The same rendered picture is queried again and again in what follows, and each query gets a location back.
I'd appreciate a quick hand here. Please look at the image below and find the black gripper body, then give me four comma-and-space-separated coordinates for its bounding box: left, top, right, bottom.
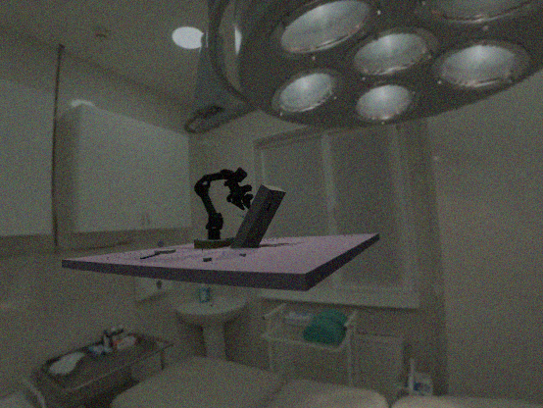
226, 184, 254, 202

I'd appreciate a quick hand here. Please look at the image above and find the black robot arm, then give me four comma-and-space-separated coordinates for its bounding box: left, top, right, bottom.
194, 167, 252, 240

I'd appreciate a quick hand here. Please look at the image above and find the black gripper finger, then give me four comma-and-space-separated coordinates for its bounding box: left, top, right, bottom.
231, 196, 245, 211
242, 197, 252, 209

